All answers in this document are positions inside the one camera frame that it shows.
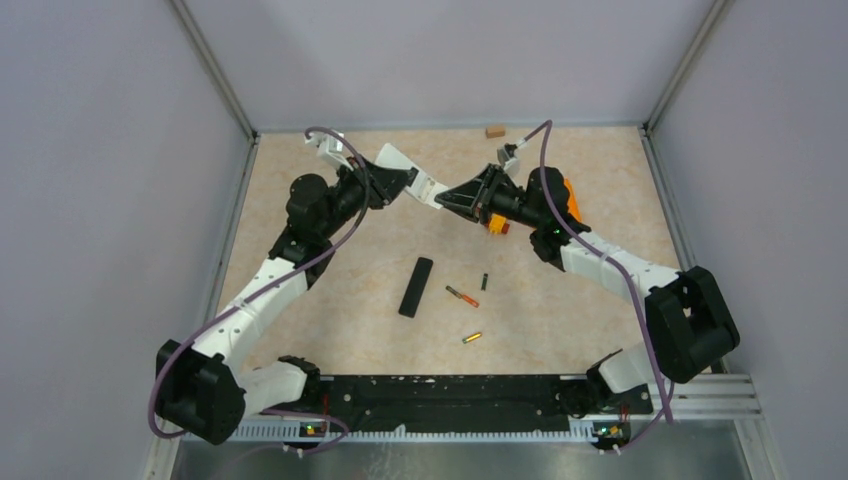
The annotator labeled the black remote control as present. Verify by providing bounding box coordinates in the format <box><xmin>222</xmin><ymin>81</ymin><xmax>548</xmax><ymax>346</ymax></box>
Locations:
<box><xmin>398</xmin><ymin>257</ymin><xmax>434</xmax><ymax>318</ymax></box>

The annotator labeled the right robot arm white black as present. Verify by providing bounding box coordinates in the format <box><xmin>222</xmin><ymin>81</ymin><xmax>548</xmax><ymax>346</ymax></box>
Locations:
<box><xmin>429</xmin><ymin>164</ymin><xmax>741</xmax><ymax>412</ymax></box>

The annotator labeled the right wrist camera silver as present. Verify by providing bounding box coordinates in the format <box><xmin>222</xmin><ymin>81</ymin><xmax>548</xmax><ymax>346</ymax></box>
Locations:
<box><xmin>497</xmin><ymin>143</ymin><xmax>521</xmax><ymax>179</ymax></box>

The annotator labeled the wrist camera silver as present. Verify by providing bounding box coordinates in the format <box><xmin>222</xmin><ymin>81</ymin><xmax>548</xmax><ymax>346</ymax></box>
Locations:
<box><xmin>313</xmin><ymin>132</ymin><xmax>350</xmax><ymax>172</ymax></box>
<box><xmin>497</xmin><ymin>143</ymin><xmax>521</xmax><ymax>179</ymax></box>

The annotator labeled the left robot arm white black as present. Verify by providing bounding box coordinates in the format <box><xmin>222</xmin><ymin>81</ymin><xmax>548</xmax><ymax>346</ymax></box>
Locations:
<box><xmin>148</xmin><ymin>161</ymin><xmax>419</xmax><ymax>445</ymax></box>

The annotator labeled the gold green AAA battery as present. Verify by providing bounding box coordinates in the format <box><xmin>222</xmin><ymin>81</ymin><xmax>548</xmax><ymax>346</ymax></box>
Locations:
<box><xmin>462</xmin><ymin>332</ymin><xmax>482</xmax><ymax>344</ymax></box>

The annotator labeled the orange AAA battery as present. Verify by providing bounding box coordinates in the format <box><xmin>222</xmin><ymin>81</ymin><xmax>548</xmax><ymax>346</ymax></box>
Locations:
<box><xmin>445</xmin><ymin>285</ymin><xmax>480</xmax><ymax>308</ymax></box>

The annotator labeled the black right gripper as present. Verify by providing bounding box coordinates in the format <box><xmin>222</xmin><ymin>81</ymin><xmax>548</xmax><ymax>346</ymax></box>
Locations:
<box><xmin>436</xmin><ymin>164</ymin><xmax>543</xmax><ymax>230</ymax></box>

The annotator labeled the small wooden block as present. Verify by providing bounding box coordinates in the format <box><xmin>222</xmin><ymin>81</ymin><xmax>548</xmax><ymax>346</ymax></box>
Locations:
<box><xmin>484</xmin><ymin>125</ymin><xmax>506</xmax><ymax>139</ymax></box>

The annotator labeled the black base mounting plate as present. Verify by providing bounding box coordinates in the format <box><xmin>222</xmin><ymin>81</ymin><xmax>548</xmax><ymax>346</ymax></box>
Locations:
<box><xmin>283</xmin><ymin>374</ymin><xmax>654</xmax><ymax>434</ymax></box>

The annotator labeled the white remote control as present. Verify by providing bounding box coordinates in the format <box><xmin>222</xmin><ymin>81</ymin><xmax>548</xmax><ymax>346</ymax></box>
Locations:
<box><xmin>376</xmin><ymin>143</ymin><xmax>448</xmax><ymax>209</ymax></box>

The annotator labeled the orange toy carrot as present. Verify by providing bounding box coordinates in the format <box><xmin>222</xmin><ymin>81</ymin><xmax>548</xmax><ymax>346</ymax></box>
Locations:
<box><xmin>564</xmin><ymin>178</ymin><xmax>582</xmax><ymax>222</ymax></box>

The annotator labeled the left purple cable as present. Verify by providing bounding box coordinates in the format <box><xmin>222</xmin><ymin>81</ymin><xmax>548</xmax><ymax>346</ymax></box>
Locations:
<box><xmin>146</xmin><ymin>125</ymin><xmax>371</xmax><ymax>441</ymax></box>

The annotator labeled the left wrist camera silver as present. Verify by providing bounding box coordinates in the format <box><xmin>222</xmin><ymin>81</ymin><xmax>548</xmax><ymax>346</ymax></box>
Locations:
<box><xmin>313</xmin><ymin>132</ymin><xmax>350</xmax><ymax>172</ymax></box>

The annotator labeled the yellow toy car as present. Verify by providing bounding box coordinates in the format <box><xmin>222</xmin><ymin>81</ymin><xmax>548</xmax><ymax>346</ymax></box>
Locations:
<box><xmin>486</xmin><ymin>214</ymin><xmax>510</xmax><ymax>235</ymax></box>

